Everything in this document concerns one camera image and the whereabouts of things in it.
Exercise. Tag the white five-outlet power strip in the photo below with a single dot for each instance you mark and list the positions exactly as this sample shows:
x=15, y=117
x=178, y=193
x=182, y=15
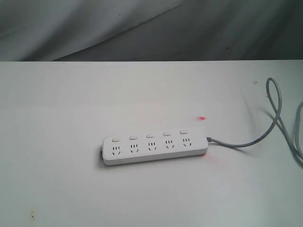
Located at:
x=151, y=146

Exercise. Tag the grey backdrop cloth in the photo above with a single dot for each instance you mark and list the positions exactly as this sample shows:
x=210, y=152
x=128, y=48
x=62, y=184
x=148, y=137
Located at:
x=150, y=30

